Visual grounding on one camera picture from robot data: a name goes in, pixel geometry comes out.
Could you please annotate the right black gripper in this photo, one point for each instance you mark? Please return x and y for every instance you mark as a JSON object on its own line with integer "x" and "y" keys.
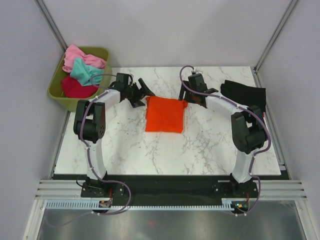
{"x": 187, "y": 97}

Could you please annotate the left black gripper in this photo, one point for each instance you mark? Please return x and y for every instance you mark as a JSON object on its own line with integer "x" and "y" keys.
{"x": 144, "y": 91}

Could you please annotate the orange t shirt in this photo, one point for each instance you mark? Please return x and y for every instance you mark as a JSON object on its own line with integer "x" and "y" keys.
{"x": 165, "y": 114}

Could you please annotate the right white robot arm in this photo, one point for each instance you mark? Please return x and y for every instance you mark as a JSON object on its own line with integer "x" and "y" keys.
{"x": 249, "y": 132}

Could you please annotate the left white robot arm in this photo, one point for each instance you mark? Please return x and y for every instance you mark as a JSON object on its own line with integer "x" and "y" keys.
{"x": 90, "y": 121}

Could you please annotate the folded black t shirt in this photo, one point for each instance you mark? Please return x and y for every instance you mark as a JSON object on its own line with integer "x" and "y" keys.
{"x": 244, "y": 95}

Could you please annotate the teal t shirt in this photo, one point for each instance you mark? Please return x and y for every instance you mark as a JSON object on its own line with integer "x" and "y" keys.
{"x": 85, "y": 74}

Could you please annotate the red t shirt in bin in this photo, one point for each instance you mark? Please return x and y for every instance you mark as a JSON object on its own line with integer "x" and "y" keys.
{"x": 73, "y": 89}

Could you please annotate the pink t shirt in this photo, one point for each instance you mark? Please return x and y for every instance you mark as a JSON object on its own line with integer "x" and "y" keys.
{"x": 92, "y": 56}

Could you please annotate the aluminium base extrusion rails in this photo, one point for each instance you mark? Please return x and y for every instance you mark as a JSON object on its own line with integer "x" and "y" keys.
{"x": 270, "y": 190}

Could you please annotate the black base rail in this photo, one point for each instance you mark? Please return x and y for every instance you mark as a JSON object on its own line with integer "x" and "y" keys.
{"x": 169, "y": 190}

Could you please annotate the white slotted cable duct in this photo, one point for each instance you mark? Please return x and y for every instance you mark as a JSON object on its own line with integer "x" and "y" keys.
{"x": 99, "y": 205}

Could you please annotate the right aluminium frame post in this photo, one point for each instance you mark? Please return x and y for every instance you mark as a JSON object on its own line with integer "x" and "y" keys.
{"x": 276, "y": 33}

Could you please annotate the aluminium frame post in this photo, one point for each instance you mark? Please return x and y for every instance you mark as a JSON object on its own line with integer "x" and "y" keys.
{"x": 51, "y": 23}
{"x": 276, "y": 33}

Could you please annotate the left aluminium frame post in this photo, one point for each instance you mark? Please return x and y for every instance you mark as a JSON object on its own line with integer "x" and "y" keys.
{"x": 51, "y": 23}

